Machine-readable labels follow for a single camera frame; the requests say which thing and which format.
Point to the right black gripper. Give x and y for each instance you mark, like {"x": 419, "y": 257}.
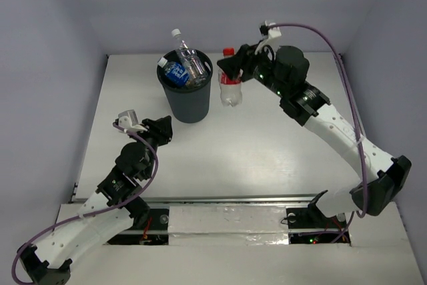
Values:
{"x": 243, "y": 59}

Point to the clear unlabelled plastic bottle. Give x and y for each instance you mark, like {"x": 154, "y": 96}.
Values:
{"x": 190, "y": 60}

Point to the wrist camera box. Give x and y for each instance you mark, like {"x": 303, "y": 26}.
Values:
{"x": 270, "y": 36}
{"x": 127, "y": 122}

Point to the metal rail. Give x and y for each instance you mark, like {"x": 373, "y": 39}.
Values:
{"x": 232, "y": 199}
{"x": 353, "y": 104}

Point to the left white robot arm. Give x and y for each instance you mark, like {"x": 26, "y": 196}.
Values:
{"x": 113, "y": 207}

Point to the blue label water bottle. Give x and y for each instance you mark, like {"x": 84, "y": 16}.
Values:
{"x": 175, "y": 72}

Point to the black plastic waste bin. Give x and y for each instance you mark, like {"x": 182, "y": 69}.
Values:
{"x": 188, "y": 105}

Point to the red label clear bottle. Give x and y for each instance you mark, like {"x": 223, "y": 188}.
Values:
{"x": 230, "y": 90}

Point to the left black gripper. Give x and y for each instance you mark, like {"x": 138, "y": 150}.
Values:
{"x": 155, "y": 130}

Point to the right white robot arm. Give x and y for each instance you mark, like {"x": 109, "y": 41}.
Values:
{"x": 284, "y": 73}

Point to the metal rail front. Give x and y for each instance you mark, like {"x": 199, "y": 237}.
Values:
{"x": 232, "y": 199}

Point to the metal rail right side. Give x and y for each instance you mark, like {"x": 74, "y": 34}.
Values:
{"x": 353, "y": 104}

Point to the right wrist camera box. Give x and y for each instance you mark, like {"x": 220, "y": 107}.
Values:
{"x": 270, "y": 36}

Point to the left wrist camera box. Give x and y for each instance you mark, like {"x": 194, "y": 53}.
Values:
{"x": 127, "y": 122}

